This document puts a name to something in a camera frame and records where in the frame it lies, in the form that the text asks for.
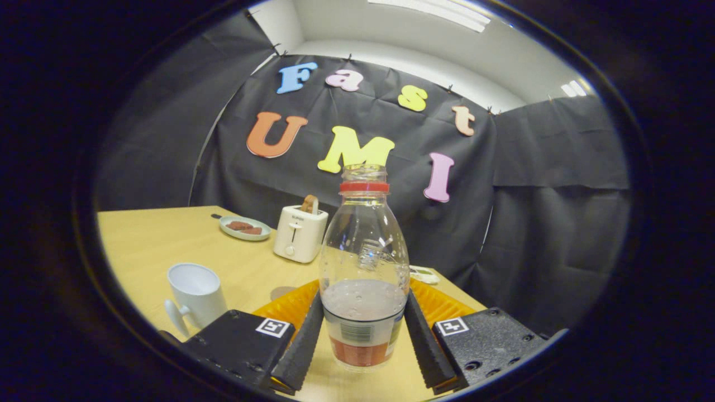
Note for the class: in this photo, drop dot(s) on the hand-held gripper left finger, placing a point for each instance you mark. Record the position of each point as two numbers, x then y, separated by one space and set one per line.
304 346

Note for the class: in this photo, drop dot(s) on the pale green plate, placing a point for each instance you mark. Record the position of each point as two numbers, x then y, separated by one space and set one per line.
234 233

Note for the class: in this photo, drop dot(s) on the small ceiling light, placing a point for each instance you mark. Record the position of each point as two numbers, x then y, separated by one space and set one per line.
573 89

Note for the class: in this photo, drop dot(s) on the long ceiling light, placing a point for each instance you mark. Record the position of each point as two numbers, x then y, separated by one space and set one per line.
441 14

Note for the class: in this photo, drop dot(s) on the brown toast slice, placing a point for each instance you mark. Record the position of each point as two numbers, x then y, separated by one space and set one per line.
309 204

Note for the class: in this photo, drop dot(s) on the clear juice bottle red label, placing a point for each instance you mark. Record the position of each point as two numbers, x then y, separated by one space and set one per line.
363 312

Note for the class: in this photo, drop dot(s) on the round brown coaster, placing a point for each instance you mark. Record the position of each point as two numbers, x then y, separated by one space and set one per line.
282 293

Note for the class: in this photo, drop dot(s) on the small white dish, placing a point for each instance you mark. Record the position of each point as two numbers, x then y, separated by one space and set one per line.
424 275

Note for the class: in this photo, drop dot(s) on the wooden table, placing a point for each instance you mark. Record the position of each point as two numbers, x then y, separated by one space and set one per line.
167 240

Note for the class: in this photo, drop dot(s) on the reddish meat piece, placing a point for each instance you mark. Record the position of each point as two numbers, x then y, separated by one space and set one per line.
239 225
253 230

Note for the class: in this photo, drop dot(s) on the white toaster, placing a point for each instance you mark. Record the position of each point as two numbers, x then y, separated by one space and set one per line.
299 237

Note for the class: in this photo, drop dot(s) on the white cup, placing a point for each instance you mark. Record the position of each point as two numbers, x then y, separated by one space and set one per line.
198 296

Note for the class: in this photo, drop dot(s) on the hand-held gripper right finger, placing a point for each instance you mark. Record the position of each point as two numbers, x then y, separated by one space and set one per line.
427 346

